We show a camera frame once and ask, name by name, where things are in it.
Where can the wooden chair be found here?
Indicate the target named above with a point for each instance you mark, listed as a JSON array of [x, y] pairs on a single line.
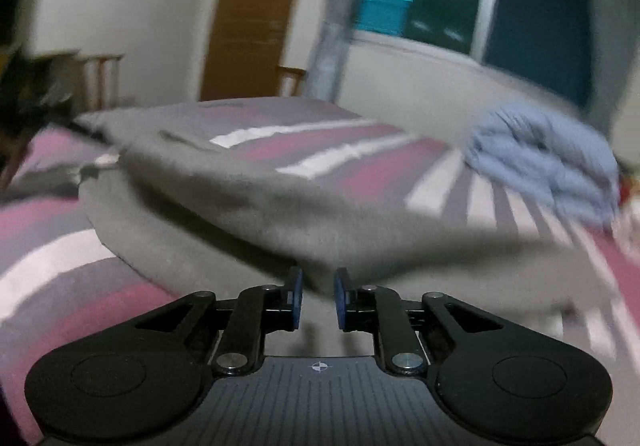
[[99, 81]]

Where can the grey pants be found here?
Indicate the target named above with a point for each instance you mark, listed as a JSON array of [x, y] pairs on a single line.
[[184, 209]]

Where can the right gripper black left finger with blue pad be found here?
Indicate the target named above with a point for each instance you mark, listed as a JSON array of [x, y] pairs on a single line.
[[141, 378]]

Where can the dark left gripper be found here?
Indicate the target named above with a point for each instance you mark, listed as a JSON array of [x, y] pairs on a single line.
[[30, 100]]

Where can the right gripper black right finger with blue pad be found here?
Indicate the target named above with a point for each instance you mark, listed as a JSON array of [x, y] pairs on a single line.
[[494, 378]]

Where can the folded light blue duvet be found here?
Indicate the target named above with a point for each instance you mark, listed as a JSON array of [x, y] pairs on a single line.
[[554, 159]]

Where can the brown wooden door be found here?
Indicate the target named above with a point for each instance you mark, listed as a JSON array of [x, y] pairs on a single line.
[[244, 49]]

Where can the grey left curtain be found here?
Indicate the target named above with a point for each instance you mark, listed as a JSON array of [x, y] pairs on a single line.
[[324, 75]]

